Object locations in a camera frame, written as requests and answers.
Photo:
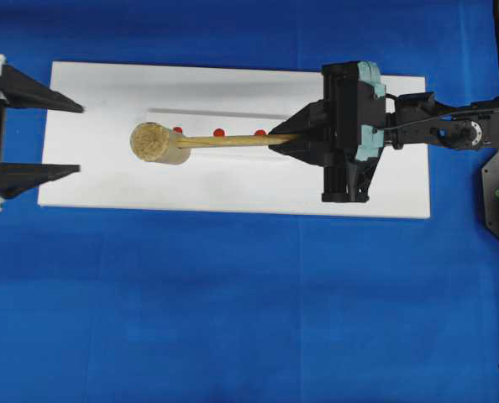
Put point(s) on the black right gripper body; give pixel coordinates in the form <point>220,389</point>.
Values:
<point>349,180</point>

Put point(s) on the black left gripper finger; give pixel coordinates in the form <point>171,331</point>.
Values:
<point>18,178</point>
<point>22,91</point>

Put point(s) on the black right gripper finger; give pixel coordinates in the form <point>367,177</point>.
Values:
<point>319,114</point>
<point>312,152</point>

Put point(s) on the wooden mallet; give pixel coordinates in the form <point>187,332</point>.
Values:
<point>154,143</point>

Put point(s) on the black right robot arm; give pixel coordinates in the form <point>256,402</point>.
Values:
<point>417,118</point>

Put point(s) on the large white foam board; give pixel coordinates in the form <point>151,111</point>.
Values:
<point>116,98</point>

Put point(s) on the blue table cloth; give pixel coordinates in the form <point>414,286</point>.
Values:
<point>144,306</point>

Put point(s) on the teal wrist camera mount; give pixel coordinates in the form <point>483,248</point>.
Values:
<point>371,98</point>

